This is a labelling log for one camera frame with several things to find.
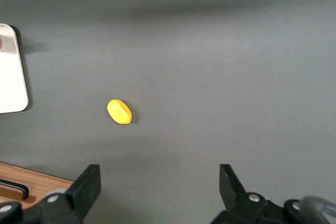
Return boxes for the beige plastic tray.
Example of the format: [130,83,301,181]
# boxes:
[0,23,29,115]

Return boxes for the grey blurry wrist cable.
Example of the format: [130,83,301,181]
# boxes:
[298,195,336,224]

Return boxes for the wooden drawer front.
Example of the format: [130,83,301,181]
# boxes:
[0,165,72,206]

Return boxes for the wooden drawer cabinet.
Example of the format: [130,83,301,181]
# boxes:
[0,162,75,207]

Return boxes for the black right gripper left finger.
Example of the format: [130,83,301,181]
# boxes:
[39,164,102,224]

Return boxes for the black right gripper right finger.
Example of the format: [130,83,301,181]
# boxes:
[219,164,269,215]

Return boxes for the black metal drawer handle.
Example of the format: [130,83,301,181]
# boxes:
[0,178,30,200]

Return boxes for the yellow oval sponge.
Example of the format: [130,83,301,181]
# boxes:
[106,99,133,125]

